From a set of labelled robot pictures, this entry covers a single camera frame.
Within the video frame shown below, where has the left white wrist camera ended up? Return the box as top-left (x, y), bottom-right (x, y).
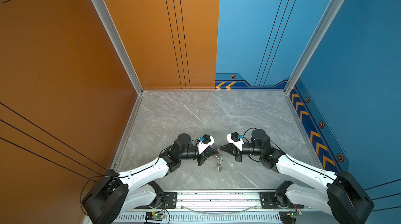
top-left (195, 135), bottom-right (215, 154)

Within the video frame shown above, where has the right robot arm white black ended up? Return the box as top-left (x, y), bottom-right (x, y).
top-left (220, 129), bottom-right (374, 224)

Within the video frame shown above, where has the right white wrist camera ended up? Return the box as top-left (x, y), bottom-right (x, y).
top-left (227, 132), bottom-right (244, 151)

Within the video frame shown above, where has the left green circuit board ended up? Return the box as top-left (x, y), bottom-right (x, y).
top-left (144, 212), bottom-right (166, 224)

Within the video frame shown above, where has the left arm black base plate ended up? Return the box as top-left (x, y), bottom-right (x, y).
top-left (136, 192), bottom-right (178, 209)

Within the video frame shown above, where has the left corner aluminium post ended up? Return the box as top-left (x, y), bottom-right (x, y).
top-left (91, 0), bottom-right (143, 95)

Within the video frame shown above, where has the clear cable on rail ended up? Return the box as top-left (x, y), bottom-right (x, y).
top-left (181, 205), bottom-right (256, 215)

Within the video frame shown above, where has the corner aluminium post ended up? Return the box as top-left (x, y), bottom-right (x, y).
top-left (284, 0), bottom-right (345, 95)
top-left (91, 0), bottom-right (143, 95)

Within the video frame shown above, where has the aluminium front rail frame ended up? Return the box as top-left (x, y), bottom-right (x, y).
top-left (111, 190), bottom-right (339, 224)

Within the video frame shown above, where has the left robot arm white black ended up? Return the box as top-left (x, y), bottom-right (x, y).
top-left (80, 133), bottom-right (218, 224)

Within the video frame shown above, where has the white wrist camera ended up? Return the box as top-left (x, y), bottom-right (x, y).
top-left (195, 135), bottom-right (215, 154)
top-left (227, 132), bottom-right (244, 151)

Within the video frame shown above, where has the right green circuit board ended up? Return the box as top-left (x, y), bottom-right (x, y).
top-left (279, 210), bottom-right (303, 224)

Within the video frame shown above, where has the green circuit board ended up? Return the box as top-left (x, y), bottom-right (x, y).
top-left (144, 212), bottom-right (166, 224)
top-left (279, 210), bottom-right (303, 224)

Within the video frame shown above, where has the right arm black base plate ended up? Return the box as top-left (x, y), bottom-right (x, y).
top-left (259, 191), bottom-right (294, 209)

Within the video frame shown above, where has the right corner aluminium post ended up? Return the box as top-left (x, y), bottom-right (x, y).
top-left (284, 0), bottom-right (345, 95)

